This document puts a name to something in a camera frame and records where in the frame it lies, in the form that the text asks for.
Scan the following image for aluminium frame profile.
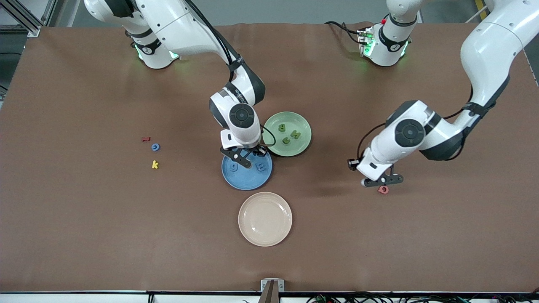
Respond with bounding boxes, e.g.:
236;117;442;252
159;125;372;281
0;0;57;37

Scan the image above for green plate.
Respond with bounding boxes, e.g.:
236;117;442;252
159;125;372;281
262;111;312;157

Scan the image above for tangled cable bundle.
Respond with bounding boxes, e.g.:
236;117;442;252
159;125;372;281
305;290;539;303

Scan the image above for beige plate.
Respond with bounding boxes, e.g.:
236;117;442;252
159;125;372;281
237;191;293;247

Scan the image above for blue plate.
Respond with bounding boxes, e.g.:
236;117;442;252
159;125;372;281
221;145;273;191

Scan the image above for black arm base cable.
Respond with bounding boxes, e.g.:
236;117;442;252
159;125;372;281
324;20;363;45

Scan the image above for table cover sheet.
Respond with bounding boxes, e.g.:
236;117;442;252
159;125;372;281
0;22;539;293

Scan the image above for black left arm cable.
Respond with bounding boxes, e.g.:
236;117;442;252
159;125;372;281
357;84;474;160

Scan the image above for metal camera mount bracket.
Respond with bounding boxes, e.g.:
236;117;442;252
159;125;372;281
259;279;285;303

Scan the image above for white table edge rail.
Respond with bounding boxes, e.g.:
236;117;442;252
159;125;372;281
0;290;539;303

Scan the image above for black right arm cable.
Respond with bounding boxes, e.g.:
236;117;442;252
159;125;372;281
185;0;277;148

